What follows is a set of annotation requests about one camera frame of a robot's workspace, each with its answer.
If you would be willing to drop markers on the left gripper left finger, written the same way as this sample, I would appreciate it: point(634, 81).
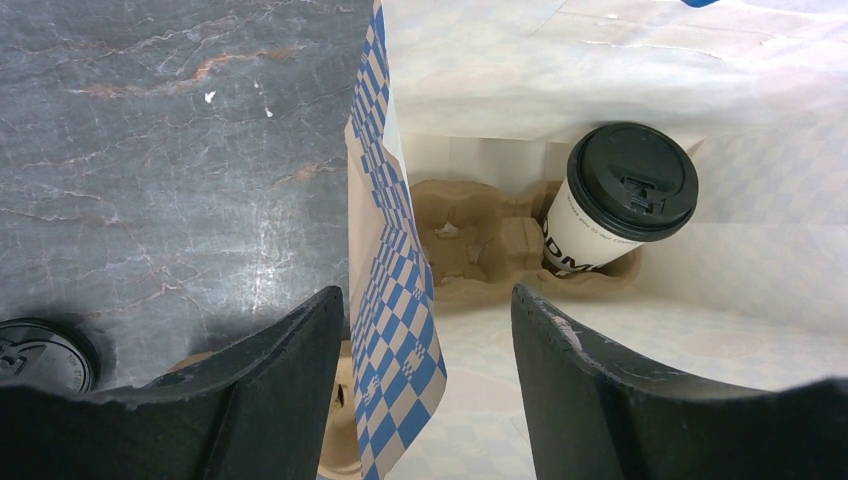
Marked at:
point(160, 431)

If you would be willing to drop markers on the brown cardboard cup carrier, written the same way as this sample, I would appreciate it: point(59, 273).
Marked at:
point(341, 424)

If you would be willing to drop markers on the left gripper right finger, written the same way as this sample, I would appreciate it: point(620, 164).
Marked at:
point(596, 409)

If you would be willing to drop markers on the remaining black coffee lid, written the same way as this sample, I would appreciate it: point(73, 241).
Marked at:
point(48, 354)

